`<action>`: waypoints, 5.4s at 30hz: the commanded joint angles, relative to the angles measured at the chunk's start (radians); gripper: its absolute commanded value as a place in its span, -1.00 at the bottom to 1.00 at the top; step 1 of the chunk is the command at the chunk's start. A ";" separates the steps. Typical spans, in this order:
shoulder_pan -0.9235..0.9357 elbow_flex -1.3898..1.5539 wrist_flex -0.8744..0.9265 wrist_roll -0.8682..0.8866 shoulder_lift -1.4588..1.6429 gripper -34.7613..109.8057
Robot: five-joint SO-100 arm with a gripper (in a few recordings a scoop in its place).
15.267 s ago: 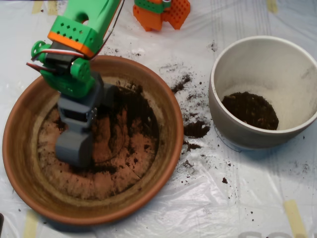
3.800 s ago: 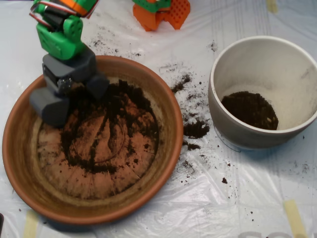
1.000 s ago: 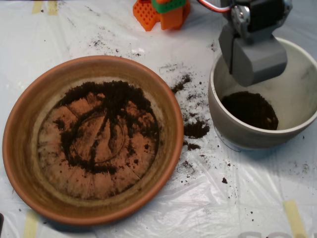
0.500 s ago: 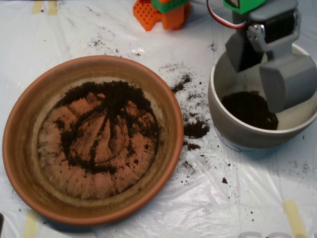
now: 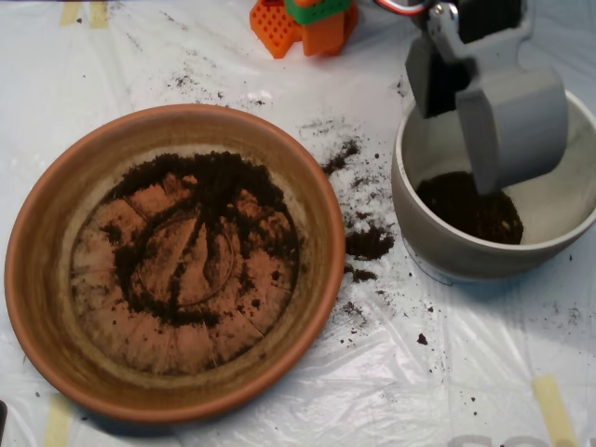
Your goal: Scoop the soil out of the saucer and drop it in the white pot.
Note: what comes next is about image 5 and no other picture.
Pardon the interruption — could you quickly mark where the dark soil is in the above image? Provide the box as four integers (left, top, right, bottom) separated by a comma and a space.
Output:
100, 151, 304, 327
415, 170, 525, 246

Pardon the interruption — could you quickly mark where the long spilled soil streak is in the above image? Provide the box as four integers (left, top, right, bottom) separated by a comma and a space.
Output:
320, 136, 363, 177

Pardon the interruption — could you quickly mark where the white ceramic pot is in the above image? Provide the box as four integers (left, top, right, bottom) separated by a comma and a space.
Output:
391, 90, 596, 283

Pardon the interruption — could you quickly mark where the large spilled soil pile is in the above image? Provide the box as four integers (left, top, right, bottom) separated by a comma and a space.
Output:
345, 226, 397, 261

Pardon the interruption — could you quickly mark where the small spilled soil patch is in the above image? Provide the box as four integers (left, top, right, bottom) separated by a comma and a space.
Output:
345, 264, 379, 284

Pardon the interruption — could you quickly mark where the terracotta saucer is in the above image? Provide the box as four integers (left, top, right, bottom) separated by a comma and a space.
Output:
4, 103, 348, 425

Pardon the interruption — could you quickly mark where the beige masking tape strip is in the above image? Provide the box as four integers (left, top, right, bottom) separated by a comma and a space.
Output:
89, 1, 110, 30
533, 374, 579, 447
59, 2, 81, 27
44, 395, 74, 447

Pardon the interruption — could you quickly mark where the clear plastic sheet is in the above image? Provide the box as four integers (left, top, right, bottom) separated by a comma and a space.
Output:
0, 0, 596, 447

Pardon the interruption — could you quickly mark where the red white servo cable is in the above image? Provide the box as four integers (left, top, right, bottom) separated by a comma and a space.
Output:
374, 0, 437, 16

